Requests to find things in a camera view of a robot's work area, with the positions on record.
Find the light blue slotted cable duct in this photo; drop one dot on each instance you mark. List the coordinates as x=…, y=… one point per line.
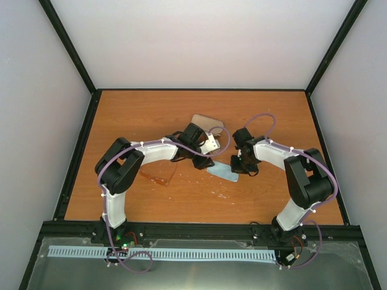
x=165, y=254

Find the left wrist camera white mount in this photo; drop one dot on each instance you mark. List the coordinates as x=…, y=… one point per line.
x=209, y=145

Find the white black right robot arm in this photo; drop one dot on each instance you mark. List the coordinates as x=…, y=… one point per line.
x=309, y=181

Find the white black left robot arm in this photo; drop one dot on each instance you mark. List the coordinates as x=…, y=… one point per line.
x=118, y=168

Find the black frame post right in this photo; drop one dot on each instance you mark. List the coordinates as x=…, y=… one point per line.
x=346, y=26

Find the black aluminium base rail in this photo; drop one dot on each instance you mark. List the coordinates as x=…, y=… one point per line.
x=146, y=233

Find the light blue cleaning cloth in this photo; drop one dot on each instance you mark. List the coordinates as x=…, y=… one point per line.
x=223, y=171

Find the plaid glasses case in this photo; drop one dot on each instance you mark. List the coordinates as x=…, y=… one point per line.
x=206, y=123

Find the black frame post left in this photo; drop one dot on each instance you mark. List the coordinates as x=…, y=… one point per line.
x=67, y=43

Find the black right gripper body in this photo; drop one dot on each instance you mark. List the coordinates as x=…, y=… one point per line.
x=243, y=165

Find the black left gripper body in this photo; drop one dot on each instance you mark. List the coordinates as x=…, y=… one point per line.
x=197, y=163

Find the orange sunglasses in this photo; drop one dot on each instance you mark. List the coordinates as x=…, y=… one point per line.
x=159, y=173

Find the black frame post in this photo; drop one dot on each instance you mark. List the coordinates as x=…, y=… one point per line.
x=67, y=43
x=346, y=26

